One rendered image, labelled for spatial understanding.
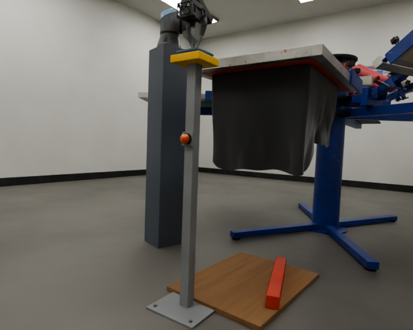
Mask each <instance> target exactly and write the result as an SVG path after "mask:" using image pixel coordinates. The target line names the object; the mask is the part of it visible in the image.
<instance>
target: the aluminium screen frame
mask: <svg viewBox="0 0 413 330"><path fill-rule="evenodd" d="M309 59H315V60H317V61H318V62H319V63H320V64H321V65H322V66H323V67H324V68H325V69H327V70H328V71H329V72H330V73H331V74H333V76H335V77H336V78H337V79H338V80H339V81H340V82H341V83H343V84H344V85H345V86H346V87H348V89H350V91H347V92H357V91H356V90H355V89H354V88H353V87H352V86H351V85H350V83H349V81H350V73H349V71H348V70H347V69H346V68H345V67H344V66H343V65H342V64H341V63H340V62H339V61H338V60H337V59H336V57H335V56H334V55H333V54H332V53H331V52H330V51H329V49H327V47H325V46H324V44H317V45H309V46H301V47H296V48H287V49H282V50H274V51H269V52H261V53H255V54H247V55H242V56H234V57H228V58H220V59H219V66H218V67H210V68H204V69H202V72H208V71H218V70H224V69H235V68H240V67H250V66H256V65H267V64H277V63H283V62H293V61H299V60H309ZM202 77H204V78H206V79H210V80H212V77H209V76H206V75H204V74H202ZM338 93H344V92H338Z"/></svg>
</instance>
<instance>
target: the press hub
mask: <svg viewBox="0 0 413 330"><path fill-rule="evenodd" d="M333 55H334V56H335V57H336V59H337V60H339V61H341V60H343V61H342V62H343V63H345V62H346V60H347V61H355V63H356V62H357V61H358V57H356V56H355V55H352V54H333ZM351 99H352V96H348V95H347V92H344V93H338V96H337V102H336V113H335V117H334V120H333V123H332V126H331V129H330V146H329V147H325V145H319V144H317V149H316V160H315V182H314V193H313V215H312V223H316V224H319V229H316V230H310V231H313V232H318V233H322V234H329V233H327V232H326V231H325V225H330V226H334V227H335V228H337V229H338V230H339V231H340V232H341V233H343V234H345V233H346V232H347V229H345V228H344V227H339V219H340V200H341V189H342V170H343V159H344V139H345V120H346V119H344V118H339V116H340V115H350V114H351V112H350V111H340V109H347V106H344V105H340V101H342V100H351Z"/></svg>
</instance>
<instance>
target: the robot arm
mask: <svg viewBox="0 0 413 330"><path fill-rule="evenodd" d="M178 9H180V11H179V10H178ZM212 21H213V18H212V16H211V15H210V13H209V11H208V9H207V7H206V5H205V4H204V2H203V0H181V1H180V2H179V3H177V10H176V9H167V10H164V11H163V12H162V13H161V19H160V22H161V23H160V38H159V41H158V43H157V47H158V46H160V45H163V44H166V45H170V46H175V47H178V48H182V47H181V44H180V40H179V34H183V36H184V38H185V39H187V40H188V41H189V44H190V47H191V48H195V47H198V46H199V44H200V42H201V40H202V38H203V36H204V34H205V31H206V28H207V25H209V24H212Z"/></svg>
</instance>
